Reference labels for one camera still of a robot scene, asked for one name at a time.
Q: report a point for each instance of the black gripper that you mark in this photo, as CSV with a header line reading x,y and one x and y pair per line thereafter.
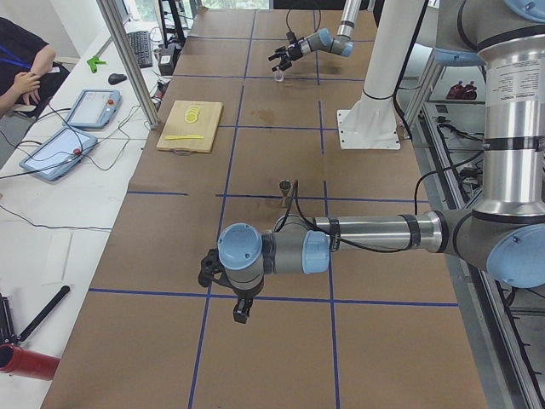
x,y
293,52
243,297

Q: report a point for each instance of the clear glass measuring cup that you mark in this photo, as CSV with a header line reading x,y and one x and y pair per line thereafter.
x,y
278,74

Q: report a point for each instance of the steel double jigger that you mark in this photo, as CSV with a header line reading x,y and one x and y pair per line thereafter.
x,y
285,188

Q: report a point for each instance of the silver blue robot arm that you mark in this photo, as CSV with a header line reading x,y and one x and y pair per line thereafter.
x,y
502,234
320,40

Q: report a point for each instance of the wooden cutting board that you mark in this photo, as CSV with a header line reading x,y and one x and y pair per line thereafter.
x,y
206,125

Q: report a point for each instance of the black box with label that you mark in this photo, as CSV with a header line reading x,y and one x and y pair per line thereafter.
x,y
168,58

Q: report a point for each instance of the yellow plastic knife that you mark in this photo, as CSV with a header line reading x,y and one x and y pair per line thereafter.
x,y
183,137

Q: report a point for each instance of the black computer keyboard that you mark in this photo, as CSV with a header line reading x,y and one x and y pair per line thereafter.
x,y
141,46

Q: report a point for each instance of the black computer mouse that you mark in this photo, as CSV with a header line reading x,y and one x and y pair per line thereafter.
x,y
116,78

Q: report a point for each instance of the green plastic clamp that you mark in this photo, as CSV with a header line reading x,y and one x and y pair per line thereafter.
x,y
94,62

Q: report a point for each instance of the far blue teach pendant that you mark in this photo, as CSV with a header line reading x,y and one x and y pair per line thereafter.
x,y
94,109

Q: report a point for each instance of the blue teach pendant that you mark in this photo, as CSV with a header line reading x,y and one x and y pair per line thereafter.
x,y
94,109
59,154

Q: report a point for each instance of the red cylinder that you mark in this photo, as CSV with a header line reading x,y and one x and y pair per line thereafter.
x,y
17,361

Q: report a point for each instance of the near blue teach pendant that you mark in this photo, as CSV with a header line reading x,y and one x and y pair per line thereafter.
x,y
59,154

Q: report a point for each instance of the seated person black shirt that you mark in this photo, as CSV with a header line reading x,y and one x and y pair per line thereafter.
x,y
30,74

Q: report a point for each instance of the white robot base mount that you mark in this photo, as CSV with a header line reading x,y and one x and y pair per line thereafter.
x,y
371,124

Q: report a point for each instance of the black handle rod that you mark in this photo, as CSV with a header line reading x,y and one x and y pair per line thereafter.
x,y
42,315

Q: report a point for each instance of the aluminium frame post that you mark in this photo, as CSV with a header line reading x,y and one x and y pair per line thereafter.
x,y
114,24

